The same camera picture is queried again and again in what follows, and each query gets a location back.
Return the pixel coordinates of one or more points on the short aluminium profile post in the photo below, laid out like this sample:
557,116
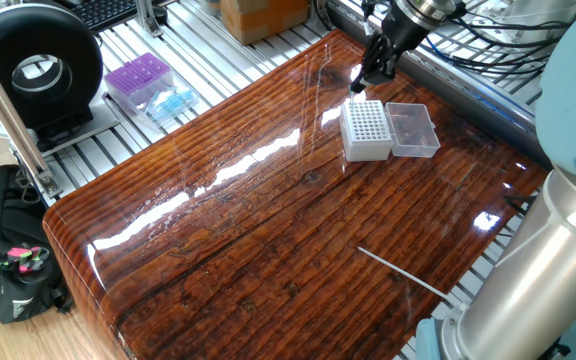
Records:
148,17

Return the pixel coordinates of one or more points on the black backpack with pink trim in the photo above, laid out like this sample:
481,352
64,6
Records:
13,280

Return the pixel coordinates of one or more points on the purple pipette tip box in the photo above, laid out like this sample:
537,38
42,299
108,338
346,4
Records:
138,75

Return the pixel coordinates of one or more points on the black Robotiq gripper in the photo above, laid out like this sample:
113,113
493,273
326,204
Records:
403,30

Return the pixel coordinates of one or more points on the slanted aluminium frame post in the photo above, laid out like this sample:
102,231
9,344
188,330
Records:
13,130

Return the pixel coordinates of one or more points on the blue-grey pipette tip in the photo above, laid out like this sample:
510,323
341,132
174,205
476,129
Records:
352,97

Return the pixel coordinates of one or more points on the clear plastic holder lid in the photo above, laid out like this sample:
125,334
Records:
412,130

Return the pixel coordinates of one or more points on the white pipette tip holder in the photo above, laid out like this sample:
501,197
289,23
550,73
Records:
365,130

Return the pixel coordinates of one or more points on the black keyboard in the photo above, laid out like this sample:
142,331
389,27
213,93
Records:
105,12

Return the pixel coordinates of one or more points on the clear tray blue items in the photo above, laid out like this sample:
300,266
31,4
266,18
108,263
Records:
170,104

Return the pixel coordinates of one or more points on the white plastic appliance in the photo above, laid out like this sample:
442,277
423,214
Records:
543,12

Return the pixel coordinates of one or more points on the cardboard box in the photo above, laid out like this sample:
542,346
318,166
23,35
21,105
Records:
263,20

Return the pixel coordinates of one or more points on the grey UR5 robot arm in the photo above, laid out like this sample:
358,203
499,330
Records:
543,280

